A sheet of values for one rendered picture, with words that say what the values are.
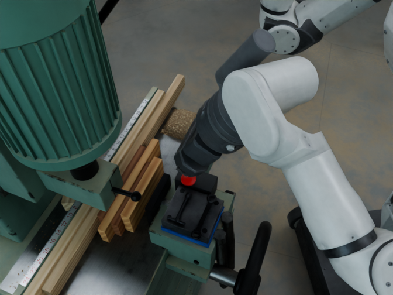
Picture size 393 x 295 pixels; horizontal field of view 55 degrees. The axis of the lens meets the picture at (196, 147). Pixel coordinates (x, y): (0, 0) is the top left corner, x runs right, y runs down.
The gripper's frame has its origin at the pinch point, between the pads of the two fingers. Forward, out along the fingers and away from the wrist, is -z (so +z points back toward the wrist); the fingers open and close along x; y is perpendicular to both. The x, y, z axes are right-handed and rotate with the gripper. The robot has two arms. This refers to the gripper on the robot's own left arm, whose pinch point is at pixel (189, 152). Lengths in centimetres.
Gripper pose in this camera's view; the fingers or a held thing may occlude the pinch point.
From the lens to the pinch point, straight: 67.2
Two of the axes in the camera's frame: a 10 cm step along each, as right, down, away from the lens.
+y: -8.0, -5.6, -2.0
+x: 3.8, -7.4, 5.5
